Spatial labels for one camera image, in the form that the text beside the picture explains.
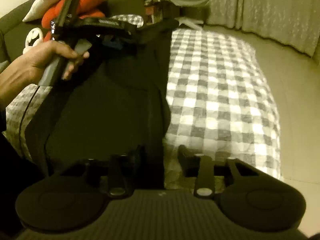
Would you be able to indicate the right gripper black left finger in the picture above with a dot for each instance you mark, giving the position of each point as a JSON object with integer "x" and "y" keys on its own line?
{"x": 114, "y": 176}

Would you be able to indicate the person's left hand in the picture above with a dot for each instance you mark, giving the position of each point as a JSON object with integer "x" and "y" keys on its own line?
{"x": 36, "y": 60}

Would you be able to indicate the grey star curtain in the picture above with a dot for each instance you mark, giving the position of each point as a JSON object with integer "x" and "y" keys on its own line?
{"x": 290, "y": 22}

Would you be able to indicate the black garment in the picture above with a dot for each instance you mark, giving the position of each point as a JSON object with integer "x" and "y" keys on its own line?
{"x": 114, "y": 104}

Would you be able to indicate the orange flower cushion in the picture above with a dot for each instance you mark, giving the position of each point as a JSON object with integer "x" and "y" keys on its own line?
{"x": 86, "y": 8}

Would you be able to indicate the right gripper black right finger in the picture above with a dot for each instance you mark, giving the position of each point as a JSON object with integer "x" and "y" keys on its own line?
{"x": 231, "y": 178}

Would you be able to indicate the grey white checkered quilt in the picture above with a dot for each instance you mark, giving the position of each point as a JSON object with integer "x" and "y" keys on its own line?
{"x": 220, "y": 104}

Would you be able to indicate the person's left forearm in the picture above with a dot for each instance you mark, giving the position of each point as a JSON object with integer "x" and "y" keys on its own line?
{"x": 14, "y": 79}

